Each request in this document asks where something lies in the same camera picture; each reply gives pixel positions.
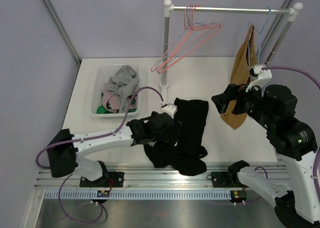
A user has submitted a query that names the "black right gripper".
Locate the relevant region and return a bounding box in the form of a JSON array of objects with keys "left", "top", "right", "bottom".
[{"left": 211, "top": 79, "right": 275, "bottom": 129}]

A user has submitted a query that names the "black tank top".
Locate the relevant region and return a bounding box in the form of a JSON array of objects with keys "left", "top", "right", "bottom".
[{"left": 143, "top": 97, "right": 209, "bottom": 176}]

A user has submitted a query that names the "brown tank top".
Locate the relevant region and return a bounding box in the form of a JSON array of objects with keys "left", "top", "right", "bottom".
[{"left": 220, "top": 24, "right": 258, "bottom": 130}]

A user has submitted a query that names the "grey tank top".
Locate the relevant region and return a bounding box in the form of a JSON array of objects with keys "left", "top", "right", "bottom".
[{"left": 105, "top": 65, "right": 140, "bottom": 112}]

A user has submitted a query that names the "pink tank top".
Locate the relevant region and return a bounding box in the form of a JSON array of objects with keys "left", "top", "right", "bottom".
[{"left": 102, "top": 89, "right": 138, "bottom": 111}]

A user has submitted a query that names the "green tank top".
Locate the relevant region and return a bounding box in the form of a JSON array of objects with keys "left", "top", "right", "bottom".
[{"left": 96, "top": 92, "right": 139, "bottom": 114}]

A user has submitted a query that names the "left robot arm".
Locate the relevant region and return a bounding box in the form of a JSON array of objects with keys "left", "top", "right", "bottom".
[{"left": 46, "top": 112, "right": 182, "bottom": 188}]

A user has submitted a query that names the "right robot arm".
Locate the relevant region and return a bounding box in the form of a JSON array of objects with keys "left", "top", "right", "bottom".
[{"left": 211, "top": 84, "right": 320, "bottom": 228}]

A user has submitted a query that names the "white plastic basket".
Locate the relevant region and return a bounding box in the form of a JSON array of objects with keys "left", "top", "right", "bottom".
[{"left": 89, "top": 64, "right": 143, "bottom": 118}]

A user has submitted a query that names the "white metal clothes rack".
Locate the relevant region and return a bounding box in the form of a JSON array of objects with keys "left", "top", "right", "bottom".
[{"left": 151, "top": 0, "right": 304, "bottom": 104}]

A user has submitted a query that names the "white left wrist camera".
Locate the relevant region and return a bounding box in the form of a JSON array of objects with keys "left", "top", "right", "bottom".
[{"left": 161, "top": 103, "right": 178, "bottom": 118}]

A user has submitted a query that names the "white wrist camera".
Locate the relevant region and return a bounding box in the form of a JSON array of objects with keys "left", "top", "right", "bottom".
[
  {"left": 161, "top": 103, "right": 178, "bottom": 118},
  {"left": 245, "top": 64, "right": 273, "bottom": 92}
]

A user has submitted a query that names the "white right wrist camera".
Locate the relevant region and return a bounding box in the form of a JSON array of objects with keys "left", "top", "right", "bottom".
[{"left": 245, "top": 64, "right": 273, "bottom": 92}]

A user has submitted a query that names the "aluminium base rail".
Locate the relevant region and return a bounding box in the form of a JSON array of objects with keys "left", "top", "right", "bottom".
[{"left": 33, "top": 163, "right": 291, "bottom": 190}]

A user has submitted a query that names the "white slotted cable duct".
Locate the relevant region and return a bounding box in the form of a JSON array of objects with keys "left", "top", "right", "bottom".
[{"left": 44, "top": 189, "right": 231, "bottom": 200}]

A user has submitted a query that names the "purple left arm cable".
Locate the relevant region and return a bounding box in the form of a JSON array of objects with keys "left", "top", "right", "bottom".
[{"left": 35, "top": 86, "right": 166, "bottom": 170}]

